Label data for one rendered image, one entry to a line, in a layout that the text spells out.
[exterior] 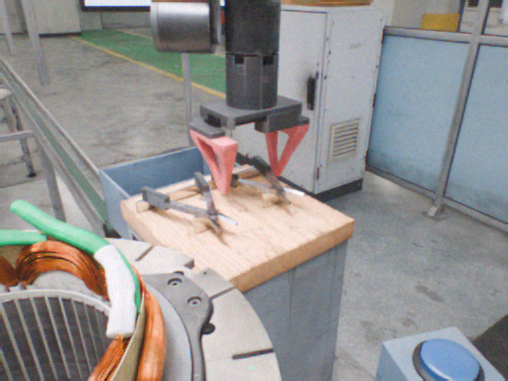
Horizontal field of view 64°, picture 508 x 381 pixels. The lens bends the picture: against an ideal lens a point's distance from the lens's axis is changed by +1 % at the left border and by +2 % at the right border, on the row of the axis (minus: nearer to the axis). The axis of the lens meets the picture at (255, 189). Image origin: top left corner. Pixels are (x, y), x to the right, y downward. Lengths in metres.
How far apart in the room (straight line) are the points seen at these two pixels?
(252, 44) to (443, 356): 0.32
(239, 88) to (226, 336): 0.26
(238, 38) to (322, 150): 2.15
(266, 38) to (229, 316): 0.27
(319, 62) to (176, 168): 1.81
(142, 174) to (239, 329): 0.40
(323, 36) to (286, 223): 1.99
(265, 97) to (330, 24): 1.96
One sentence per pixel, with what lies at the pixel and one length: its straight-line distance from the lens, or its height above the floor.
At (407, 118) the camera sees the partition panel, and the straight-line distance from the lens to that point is 2.78.
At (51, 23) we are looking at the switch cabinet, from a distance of 13.77.
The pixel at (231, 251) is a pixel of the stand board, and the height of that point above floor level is 1.06.
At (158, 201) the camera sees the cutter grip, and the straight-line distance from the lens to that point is 0.45.
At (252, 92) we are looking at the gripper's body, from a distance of 0.43.
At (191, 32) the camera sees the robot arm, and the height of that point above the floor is 1.25.
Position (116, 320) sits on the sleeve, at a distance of 0.21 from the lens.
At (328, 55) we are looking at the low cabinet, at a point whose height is 0.96.
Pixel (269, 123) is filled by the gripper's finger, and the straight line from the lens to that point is 0.44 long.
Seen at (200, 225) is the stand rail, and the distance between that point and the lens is 0.42.
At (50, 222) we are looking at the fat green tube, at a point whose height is 1.16.
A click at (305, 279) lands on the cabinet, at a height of 1.01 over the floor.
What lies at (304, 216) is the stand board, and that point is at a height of 1.07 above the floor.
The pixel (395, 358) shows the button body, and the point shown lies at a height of 1.03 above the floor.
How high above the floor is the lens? 1.29
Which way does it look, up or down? 26 degrees down
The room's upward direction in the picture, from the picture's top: straight up
